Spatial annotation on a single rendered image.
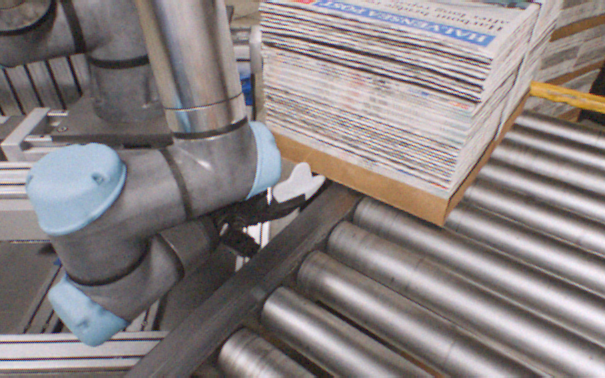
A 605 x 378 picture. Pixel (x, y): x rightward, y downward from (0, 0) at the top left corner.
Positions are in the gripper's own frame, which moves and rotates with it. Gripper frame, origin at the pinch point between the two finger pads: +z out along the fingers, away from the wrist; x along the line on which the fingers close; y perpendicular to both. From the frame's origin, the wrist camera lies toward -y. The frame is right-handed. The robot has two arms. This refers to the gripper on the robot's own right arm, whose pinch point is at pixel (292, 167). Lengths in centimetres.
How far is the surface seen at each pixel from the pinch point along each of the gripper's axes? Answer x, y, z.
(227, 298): -9.4, 0.7, -23.6
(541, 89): -25, 2, 45
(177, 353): -9.9, 0.6, -30.8
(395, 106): -14.9, 14.9, 0.1
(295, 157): -1.0, 2.5, -0.5
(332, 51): -6.4, 19.5, -0.4
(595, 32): -25, -22, 174
